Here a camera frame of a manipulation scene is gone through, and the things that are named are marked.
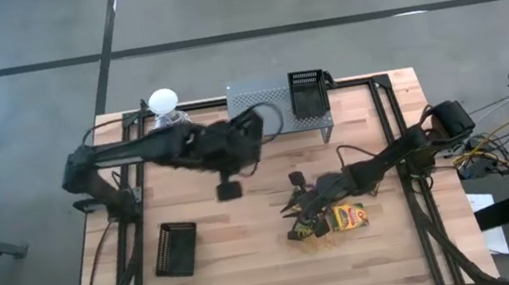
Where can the white paper sheet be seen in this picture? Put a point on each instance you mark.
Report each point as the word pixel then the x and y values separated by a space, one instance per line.
pixel 496 240

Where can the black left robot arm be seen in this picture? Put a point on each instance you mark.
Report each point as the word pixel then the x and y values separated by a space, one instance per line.
pixel 134 150

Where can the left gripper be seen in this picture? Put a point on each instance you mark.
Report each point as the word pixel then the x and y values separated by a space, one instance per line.
pixel 240 144

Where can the black aluminium table frame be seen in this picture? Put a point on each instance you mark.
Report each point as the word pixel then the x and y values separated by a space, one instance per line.
pixel 381 79

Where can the yellow crayon box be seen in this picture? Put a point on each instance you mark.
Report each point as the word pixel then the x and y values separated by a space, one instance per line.
pixel 348 217

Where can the white globe lamp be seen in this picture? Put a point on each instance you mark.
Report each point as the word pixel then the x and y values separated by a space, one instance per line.
pixel 163 100

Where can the yellow rubber band pile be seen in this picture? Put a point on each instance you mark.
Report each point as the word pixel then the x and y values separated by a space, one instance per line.
pixel 317 244

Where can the grey perforated metal shelf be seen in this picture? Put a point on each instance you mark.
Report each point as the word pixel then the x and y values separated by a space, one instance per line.
pixel 254 107

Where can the yellow and green tool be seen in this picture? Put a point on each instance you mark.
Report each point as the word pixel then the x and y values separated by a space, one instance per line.
pixel 304 230

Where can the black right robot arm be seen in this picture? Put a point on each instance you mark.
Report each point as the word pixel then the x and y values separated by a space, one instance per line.
pixel 388 158

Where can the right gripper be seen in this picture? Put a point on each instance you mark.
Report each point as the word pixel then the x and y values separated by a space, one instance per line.
pixel 330 192

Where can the dark grey metal bracket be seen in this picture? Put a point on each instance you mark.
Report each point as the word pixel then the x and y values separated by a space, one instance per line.
pixel 89 204

